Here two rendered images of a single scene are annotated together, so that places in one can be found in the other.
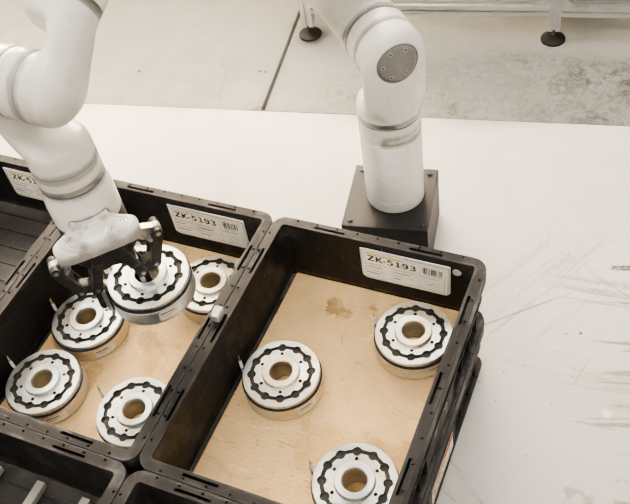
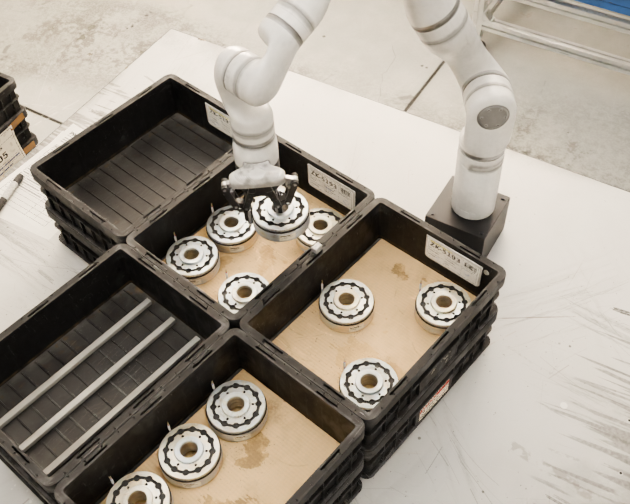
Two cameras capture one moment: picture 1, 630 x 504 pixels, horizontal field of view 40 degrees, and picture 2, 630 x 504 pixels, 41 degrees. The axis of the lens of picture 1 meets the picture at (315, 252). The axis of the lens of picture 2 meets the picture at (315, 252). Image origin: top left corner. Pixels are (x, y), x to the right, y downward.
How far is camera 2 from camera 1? 0.48 m
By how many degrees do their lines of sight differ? 9
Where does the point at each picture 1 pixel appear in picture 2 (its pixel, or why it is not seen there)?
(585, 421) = (546, 405)
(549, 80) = not seen: outside the picture
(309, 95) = (456, 98)
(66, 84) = (268, 83)
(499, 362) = (503, 346)
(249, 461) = (307, 349)
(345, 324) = (401, 283)
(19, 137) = (231, 103)
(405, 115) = (490, 153)
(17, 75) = (242, 71)
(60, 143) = (254, 114)
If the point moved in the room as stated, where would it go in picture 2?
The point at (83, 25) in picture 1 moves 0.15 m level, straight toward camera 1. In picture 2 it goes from (289, 50) to (292, 116)
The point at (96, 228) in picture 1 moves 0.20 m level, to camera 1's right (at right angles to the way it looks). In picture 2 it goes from (258, 171) to (381, 184)
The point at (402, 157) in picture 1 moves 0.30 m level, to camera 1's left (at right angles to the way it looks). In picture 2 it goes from (481, 181) to (332, 165)
